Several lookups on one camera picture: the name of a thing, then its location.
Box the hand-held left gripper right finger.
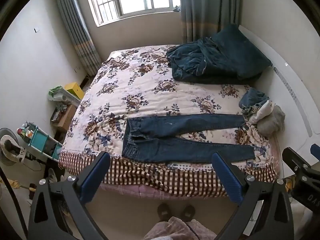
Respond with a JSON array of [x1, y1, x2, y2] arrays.
[[211, 151, 294, 240]]

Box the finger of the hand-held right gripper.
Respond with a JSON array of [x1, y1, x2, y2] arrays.
[[310, 143, 320, 161], [282, 147, 312, 172]]

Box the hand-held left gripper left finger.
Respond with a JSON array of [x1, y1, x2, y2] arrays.
[[28, 151, 112, 240]]

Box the blue denim pants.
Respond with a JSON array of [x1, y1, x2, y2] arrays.
[[121, 114, 256, 164]]

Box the white shoes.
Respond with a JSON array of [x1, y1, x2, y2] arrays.
[[47, 167, 66, 183]]

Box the crumpled grey cloth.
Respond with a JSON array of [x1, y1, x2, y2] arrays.
[[257, 104, 286, 134]]

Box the dark slipper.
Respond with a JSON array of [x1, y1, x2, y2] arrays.
[[180, 204, 196, 222], [157, 203, 171, 222]]

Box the crumpled white cloth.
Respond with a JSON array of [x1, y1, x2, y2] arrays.
[[248, 100, 274, 125]]

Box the pink mattress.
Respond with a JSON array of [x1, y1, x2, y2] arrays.
[[99, 181, 227, 201]]

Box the teal storage rack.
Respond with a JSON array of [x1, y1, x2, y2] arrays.
[[17, 121, 63, 161]]

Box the cardboard box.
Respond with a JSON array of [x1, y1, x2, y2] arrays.
[[51, 104, 78, 132]]

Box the crumpled blue denim garment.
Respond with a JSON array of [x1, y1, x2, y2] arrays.
[[238, 88, 270, 118]]

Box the white headboard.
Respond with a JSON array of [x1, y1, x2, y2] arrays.
[[238, 25, 320, 157]]

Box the straw hand broom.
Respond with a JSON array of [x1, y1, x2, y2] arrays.
[[7, 178, 38, 192]]

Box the green and white package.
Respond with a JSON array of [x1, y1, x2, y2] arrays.
[[48, 91, 82, 106]]

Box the standing fan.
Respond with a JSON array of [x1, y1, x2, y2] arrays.
[[0, 128, 28, 167]]

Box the yellow box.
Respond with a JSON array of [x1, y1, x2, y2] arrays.
[[64, 82, 84, 101]]

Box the green packet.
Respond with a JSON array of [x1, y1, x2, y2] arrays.
[[48, 86, 66, 98]]

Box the floral bed blanket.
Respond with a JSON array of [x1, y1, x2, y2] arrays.
[[58, 44, 280, 197]]

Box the dark blue quilt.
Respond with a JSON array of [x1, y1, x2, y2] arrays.
[[166, 37, 242, 82]]

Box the dark blue pillow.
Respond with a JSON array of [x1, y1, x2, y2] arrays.
[[212, 24, 273, 81]]

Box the grey striped curtain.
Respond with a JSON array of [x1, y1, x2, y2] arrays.
[[52, 0, 102, 77], [178, 0, 242, 44]]

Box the black cable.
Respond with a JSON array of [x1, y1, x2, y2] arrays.
[[0, 167, 28, 240]]

